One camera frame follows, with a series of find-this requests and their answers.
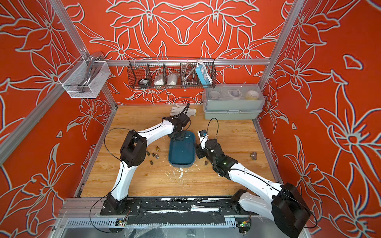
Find teal plastic storage box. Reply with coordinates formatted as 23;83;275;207
168;131;196;168

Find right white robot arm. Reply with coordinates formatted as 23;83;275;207
195;138;312;238

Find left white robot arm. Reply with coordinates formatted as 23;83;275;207
100;113;191;215

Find grey lidded storage container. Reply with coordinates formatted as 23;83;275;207
202;84;265;121

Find white knit glove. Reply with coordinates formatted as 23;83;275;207
170;104;196;117

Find white bag in basket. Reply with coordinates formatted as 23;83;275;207
166;73;179;88
154;74;165;86

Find metal tongs in basket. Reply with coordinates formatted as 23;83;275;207
181;63;195;86

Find black item in basket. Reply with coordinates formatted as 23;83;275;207
138;78;151;88

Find metal tool in clear bin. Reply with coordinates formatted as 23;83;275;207
80;52;103;92

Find black wire wall basket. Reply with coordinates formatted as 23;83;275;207
128;57;217;89

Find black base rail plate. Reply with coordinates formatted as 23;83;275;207
100;196;257;227

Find clear plastic wall bin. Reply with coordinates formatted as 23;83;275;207
59;61;111;99

